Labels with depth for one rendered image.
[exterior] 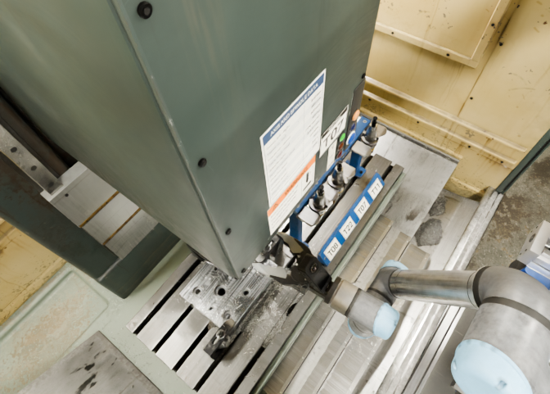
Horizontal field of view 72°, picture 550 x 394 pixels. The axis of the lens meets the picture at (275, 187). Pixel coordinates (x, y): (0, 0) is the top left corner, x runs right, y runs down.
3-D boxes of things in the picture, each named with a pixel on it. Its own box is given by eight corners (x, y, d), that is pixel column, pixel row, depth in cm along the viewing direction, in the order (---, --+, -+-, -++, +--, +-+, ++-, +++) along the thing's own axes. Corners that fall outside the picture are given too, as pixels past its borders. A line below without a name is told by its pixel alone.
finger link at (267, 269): (251, 280, 97) (287, 285, 96) (250, 273, 92) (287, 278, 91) (254, 268, 98) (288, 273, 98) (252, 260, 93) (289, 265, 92)
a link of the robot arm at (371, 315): (382, 345, 90) (390, 339, 82) (341, 319, 93) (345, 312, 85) (395, 315, 93) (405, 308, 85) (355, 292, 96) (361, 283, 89)
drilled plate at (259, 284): (280, 270, 141) (279, 266, 137) (230, 337, 130) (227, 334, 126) (233, 237, 149) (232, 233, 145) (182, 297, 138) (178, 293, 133)
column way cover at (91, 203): (203, 181, 168) (169, 98, 124) (122, 264, 150) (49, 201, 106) (195, 175, 170) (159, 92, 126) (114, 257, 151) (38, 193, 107)
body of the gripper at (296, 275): (284, 284, 98) (325, 310, 94) (284, 274, 90) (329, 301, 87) (299, 260, 101) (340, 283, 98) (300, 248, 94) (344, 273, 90)
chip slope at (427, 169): (440, 190, 191) (459, 160, 169) (371, 302, 165) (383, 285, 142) (297, 115, 222) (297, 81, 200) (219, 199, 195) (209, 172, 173)
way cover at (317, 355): (429, 254, 174) (440, 240, 161) (322, 440, 140) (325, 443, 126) (371, 219, 185) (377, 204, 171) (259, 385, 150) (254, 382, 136)
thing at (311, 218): (323, 217, 122) (323, 215, 121) (313, 229, 120) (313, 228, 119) (305, 206, 124) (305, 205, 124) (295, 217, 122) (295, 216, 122)
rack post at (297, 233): (310, 246, 150) (313, 212, 124) (302, 256, 148) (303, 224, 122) (290, 233, 153) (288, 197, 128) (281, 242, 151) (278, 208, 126)
